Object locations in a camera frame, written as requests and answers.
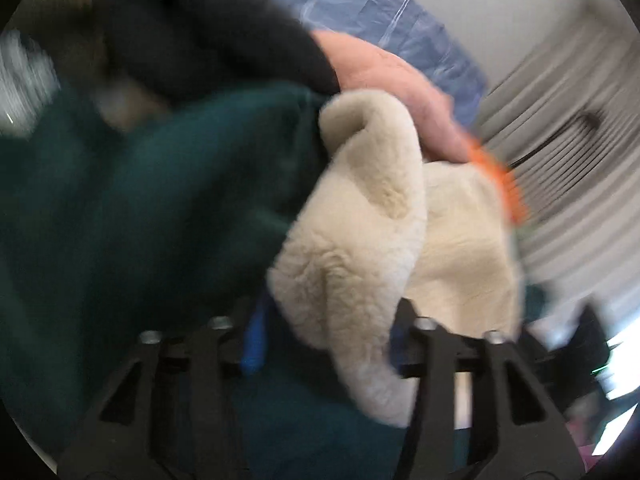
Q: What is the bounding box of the grey pleated curtain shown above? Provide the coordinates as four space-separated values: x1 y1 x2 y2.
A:
474 0 640 333

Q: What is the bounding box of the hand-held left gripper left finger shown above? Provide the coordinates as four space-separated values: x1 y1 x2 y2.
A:
59 304 267 480

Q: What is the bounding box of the dark green fleece-lined sweater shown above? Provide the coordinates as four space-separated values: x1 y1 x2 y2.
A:
0 82 551 480

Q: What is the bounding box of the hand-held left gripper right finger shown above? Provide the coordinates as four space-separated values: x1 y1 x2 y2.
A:
389 300 587 480

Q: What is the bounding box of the person's right hand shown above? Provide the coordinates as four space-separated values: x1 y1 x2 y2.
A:
310 29 482 166

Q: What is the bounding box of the black lamp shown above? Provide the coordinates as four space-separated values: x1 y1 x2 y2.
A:
507 111 605 170

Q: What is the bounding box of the dark garment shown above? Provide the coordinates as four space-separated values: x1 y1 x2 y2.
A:
520 302 618 403

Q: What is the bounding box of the blue striped pillow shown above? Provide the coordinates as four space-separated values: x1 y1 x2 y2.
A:
230 0 490 127

